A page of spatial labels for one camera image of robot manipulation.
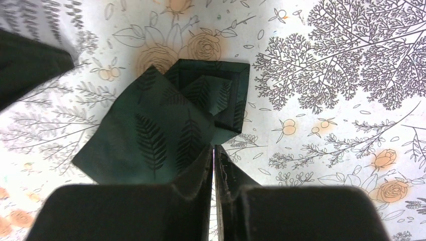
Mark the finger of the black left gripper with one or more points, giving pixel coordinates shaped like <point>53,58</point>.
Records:
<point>26,64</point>

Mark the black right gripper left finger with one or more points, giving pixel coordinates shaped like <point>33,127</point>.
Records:
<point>178,210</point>

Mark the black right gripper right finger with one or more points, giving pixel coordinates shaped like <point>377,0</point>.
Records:
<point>249,211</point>

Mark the dark green leaf tie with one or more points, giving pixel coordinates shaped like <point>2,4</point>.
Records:
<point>161,122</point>

